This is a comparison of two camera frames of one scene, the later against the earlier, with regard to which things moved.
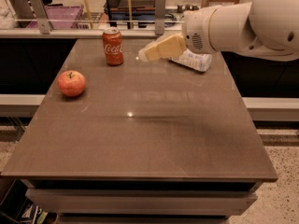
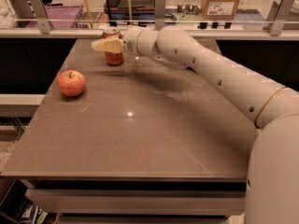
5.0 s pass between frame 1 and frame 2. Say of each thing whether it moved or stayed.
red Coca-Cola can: stayed
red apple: stayed
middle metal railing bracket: stayed
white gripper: moved
